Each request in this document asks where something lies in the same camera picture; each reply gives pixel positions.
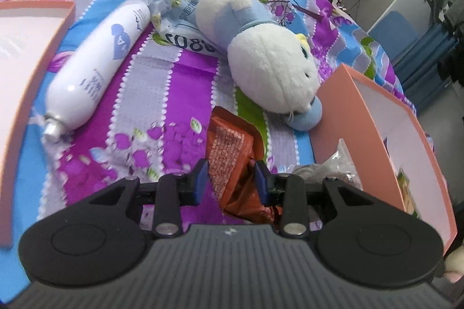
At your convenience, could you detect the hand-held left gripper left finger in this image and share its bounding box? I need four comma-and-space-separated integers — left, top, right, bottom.
89, 160, 210, 238

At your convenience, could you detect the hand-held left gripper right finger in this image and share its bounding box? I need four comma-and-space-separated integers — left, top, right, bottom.
254, 161, 367, 238

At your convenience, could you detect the orange snack packet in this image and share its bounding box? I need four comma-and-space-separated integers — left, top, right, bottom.
206, 105, 285, 225

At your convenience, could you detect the clear plastic snack packet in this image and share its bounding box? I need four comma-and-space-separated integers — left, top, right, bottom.
292, 138, 362, 188

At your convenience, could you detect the pink cardboard box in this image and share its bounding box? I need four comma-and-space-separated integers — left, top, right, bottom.
311, 63, 458, 256

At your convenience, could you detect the green yellow snack packet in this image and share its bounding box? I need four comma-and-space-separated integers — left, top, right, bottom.
396, 167, 420, 216

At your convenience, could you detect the purple floral blanket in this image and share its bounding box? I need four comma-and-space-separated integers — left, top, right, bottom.
0, 0, 436, 295

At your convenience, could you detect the white plush toy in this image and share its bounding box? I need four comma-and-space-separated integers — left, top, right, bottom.
195, 0, 323, 131

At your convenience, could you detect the white spray bottle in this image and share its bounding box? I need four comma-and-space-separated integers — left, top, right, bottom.
43, 2, 152, 144

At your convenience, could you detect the blue cloth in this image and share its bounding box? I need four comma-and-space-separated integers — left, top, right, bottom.
393, 23, 463, 111

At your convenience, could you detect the blue chair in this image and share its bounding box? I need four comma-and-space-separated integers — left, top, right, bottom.
367, 11, 426, 62

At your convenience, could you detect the pink box lid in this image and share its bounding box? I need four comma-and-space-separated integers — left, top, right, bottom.
0, 0, 77, 250

